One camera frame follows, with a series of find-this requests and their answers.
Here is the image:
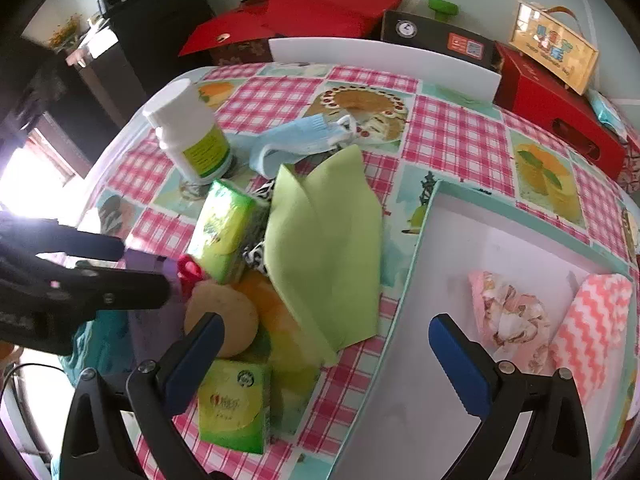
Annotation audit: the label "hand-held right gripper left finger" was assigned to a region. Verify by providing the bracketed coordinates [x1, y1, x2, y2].
[50, 312, 226, 480]

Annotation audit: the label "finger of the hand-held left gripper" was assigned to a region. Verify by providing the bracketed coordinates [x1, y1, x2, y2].
[0, 215, 126, 262]
[20, 257, 171, 311]

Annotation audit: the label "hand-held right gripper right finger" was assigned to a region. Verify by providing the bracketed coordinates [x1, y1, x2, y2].
[429, 314, 593, 480]

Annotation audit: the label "purple cloth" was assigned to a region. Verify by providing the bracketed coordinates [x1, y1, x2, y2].
[122, 247, 193, 366]

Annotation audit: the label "green tissue packet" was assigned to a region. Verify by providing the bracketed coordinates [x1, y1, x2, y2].
[186, 179, 271, 283]
[197, 358, 273, 456]

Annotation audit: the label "red fluffy hair tie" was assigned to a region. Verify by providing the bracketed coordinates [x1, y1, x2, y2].
[177, 254, 207, 282]

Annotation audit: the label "small doll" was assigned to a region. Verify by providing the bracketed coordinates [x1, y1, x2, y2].
[468, 270, 553, 373]

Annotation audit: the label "white box teal rim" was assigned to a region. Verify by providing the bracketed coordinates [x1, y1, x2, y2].
[327, 180, 640, 480]

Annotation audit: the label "round beige sponge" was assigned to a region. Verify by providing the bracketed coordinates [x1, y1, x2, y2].
[184, 280, 260, 359]

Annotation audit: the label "teal cloth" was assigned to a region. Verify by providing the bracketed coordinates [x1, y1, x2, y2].
[60, 310, 138, 386]

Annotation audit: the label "leopard print scrunchie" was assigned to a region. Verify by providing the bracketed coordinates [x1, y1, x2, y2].
[242, 180, 276, 276]

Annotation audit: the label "pink chevron cloth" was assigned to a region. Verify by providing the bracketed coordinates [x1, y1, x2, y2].
[550, 273, 635, 396]

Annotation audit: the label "white pill bottle green label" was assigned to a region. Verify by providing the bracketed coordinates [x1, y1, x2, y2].
[142, 78, 236, 183]

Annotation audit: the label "light green cloth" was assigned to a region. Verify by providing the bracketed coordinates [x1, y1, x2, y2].
[264, 144, 385, 367]

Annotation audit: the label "yellow flowers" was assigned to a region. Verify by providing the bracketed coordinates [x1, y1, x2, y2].
[47, 17, 83, 51]

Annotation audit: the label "blue face mask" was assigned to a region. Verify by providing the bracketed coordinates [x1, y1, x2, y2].
[227, 112, 361, 178]

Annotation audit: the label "black cabinet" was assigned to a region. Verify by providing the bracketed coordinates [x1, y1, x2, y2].
[95, 0, 216, 101]

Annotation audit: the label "dark red patterned box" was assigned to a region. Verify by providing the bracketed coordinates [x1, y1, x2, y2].
[207, 40, 273, 67]

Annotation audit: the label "pink checked tablecloth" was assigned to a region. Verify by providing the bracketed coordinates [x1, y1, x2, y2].
[75, 62, 640, 480]

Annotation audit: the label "red patterned gift box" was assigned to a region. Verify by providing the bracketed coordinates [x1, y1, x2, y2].
[617, 137, 640, 196]

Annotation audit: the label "red carton with cutout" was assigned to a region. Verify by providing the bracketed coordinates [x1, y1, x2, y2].
[492, 42, 628, 181]

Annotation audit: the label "light blue plastic packet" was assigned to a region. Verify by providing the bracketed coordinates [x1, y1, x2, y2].
[587, 89, 626, 136]

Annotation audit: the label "white board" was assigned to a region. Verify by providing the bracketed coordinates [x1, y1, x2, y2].
[268, 37, 502, 106]

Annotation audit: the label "red paper bags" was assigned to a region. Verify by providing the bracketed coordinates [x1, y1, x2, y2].
[177, 0, 406, 58]

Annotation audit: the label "black cardboard box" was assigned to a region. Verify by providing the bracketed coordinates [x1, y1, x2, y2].
[380, 10, 503, 73]

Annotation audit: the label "green plastic object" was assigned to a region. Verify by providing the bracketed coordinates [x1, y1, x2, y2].
[427, 0, 461, 21]

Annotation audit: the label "wooden gift box with handle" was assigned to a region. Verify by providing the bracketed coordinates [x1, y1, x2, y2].
[507, 1, 600, 96]

